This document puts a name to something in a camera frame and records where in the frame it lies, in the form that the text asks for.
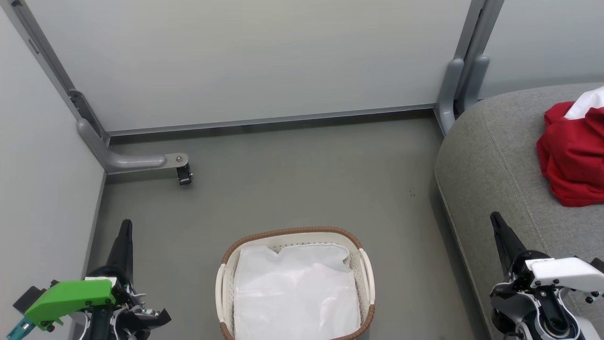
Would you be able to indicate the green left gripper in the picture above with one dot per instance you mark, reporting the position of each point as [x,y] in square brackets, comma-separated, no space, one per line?
[71,297]

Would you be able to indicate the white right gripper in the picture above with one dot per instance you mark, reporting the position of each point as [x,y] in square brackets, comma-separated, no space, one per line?
[566,274]

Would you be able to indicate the red jersey with white trim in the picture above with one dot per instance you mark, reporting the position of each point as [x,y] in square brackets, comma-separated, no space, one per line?
[575,160]

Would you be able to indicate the white basket with brown rim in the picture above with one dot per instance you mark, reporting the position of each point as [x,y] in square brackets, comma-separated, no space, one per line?
[365,283]

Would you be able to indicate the white basket liner cloth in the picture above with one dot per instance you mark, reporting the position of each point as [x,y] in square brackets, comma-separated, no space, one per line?
[297,293]

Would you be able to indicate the grey fabric sofa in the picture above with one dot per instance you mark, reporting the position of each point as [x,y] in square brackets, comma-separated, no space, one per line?
[495,165]

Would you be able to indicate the black caster wheel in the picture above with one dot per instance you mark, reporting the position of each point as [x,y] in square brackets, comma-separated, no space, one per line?
[184,175]

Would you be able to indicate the grey partition post with foot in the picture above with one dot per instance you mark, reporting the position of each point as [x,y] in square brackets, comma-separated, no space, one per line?
[127,163]

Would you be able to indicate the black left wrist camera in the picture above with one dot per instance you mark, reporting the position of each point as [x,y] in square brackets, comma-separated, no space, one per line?
[29,298]

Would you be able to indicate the grey double partition post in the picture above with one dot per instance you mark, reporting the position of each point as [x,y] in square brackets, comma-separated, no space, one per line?
[455,85]

